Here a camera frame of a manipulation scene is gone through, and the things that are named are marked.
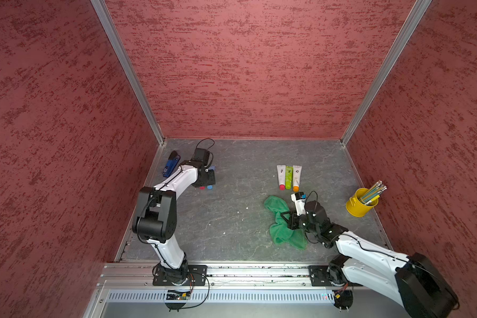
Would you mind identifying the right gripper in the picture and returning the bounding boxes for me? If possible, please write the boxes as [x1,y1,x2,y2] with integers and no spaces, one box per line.
[280,210,319,235]

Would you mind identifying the green microfiber cloth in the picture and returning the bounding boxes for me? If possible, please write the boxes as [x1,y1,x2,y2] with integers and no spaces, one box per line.
[264,196,308,250]

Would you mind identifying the white tube pink cap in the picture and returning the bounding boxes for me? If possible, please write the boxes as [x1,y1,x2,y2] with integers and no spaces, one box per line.
[276,165,286,190]

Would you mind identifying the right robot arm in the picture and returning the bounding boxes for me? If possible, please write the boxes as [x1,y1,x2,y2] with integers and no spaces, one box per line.
[280,197,461,317]

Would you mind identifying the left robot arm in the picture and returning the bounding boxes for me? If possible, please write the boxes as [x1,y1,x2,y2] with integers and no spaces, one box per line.
[131,160,215,286]

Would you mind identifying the white tube orange cap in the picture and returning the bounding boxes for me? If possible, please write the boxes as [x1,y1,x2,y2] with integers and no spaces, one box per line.
[292,166,302,192]

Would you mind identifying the lime green toothpaste tube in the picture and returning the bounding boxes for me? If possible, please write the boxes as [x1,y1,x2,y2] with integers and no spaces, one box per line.
[285,166,294,189]

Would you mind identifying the blue stapler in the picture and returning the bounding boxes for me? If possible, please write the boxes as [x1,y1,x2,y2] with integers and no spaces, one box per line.
[162,151,181,178]

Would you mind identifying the yellow cup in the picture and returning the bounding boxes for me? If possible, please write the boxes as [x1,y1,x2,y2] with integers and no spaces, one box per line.
[346,188,380,217]

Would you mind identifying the pencils in cup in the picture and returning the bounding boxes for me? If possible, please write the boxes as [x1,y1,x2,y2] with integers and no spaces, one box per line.
[359,180,387,205]

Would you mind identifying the left corner aluminium profile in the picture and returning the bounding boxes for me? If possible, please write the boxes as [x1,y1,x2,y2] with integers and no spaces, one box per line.
[91,0,165,146]

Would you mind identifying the corner aluminium profile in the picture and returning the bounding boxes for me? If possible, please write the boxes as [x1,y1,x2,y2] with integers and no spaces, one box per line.
[91,0,165,146]
[341,0,432,148]

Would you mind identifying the right corner aluminium profile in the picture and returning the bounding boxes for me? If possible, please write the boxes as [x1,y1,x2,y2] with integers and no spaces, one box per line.
[341,0,432,148]

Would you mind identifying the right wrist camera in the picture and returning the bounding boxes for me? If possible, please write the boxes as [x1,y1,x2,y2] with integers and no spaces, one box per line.
[291,192,306,215]

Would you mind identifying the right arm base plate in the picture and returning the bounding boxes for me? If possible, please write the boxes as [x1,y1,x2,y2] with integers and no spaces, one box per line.
[308,265,360,288]

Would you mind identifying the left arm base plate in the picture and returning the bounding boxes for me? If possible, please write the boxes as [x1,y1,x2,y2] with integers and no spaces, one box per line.
[152,264,208,287]

